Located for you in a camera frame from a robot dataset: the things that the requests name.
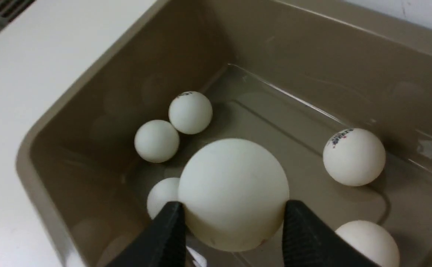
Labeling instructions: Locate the tan plastic storage bin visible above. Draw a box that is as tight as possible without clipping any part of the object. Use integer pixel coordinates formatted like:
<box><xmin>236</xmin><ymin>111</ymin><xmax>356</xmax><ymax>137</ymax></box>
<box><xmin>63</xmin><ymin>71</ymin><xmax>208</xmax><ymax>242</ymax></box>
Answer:
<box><xmin>16</xmin><ymin>0</ymin><xmax>432</xmax><ymax>267</ymax></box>

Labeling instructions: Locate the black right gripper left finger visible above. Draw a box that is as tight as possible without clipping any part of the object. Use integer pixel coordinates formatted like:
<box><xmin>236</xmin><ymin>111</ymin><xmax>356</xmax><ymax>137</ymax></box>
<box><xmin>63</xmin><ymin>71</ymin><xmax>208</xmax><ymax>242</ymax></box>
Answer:
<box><xmin>107</xmin><ymin>201</ymin><xmax>187</xmax><ymax>267</ymax></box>

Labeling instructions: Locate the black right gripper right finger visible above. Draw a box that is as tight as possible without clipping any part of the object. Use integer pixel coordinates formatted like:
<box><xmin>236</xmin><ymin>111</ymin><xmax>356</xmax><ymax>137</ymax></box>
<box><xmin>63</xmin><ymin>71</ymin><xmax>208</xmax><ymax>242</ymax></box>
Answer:
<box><xmin>282</xmin><ymin>200</ymin><xmax>377</xmax><ymax>267</ymax></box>

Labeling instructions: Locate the white ball with red logo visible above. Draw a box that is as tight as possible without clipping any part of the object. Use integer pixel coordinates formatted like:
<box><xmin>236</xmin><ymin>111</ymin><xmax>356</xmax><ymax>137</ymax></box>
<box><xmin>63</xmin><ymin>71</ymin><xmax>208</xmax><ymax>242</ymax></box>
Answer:
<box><xmin>134</xmin><ymin>120</ymin><xmax>180</xmax><ymax>163</ymax></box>

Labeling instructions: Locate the white ball with black mark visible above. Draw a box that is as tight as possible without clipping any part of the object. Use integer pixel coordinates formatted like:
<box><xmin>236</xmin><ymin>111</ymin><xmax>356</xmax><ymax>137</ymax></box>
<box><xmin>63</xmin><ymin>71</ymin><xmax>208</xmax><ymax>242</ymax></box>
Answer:
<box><xmin>168</xmin><ymin>91</ymin><xmax>213</xmax><ymax>135</ymax></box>

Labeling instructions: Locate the white plain ping-pong ball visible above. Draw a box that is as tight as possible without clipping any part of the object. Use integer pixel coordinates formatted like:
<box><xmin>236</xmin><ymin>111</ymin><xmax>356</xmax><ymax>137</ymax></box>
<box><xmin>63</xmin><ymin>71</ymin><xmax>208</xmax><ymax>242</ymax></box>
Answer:
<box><xmin>146</xmin><ymin>177</ymin><xmax>180</xmax><ymax>220</ymax></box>

